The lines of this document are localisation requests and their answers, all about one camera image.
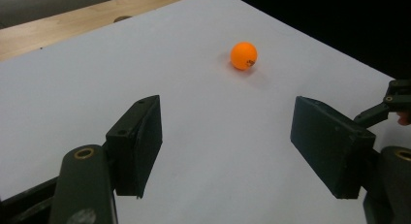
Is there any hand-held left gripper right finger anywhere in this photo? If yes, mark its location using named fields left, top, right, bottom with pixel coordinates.
left=290, top=95, right=377, bottom=200

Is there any wooden table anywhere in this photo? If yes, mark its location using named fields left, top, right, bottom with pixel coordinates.
left=0, top=0, right=207, bottom=63

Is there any orange ball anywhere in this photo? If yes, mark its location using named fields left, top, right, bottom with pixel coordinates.
left=230, top=41, right=259, bottom=71

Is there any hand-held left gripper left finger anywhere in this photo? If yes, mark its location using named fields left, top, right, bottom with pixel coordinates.
left=105, top=94, right=164, bottom=199

